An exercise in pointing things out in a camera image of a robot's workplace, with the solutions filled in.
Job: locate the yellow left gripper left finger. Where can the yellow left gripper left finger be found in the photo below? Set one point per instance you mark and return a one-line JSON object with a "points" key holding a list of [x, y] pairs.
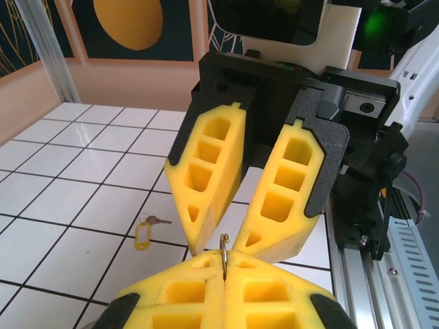
{"points": [[178, 294]]}

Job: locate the yellow key tag with key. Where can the yellow key tag with key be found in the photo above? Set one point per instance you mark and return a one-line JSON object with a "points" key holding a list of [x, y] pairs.
{"points": [[156, 220]]}

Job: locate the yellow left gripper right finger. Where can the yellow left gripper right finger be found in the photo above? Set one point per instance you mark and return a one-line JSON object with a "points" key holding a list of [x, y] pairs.
{"points": [[267, 298]]}

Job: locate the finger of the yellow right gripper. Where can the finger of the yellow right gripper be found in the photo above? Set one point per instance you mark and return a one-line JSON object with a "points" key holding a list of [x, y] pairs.
{"points": [[291, 212], [212, 178]]}

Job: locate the aluminium corner post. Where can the aluminium corner post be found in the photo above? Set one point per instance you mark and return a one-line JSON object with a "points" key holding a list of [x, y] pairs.
{"points": [[51, 51]]}

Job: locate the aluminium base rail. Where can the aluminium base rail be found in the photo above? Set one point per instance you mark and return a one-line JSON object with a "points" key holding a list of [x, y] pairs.
{"points": [[360, 291]]}

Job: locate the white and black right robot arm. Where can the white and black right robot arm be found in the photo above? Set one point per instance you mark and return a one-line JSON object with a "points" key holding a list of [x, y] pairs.
{"points": [[416, 85]]}

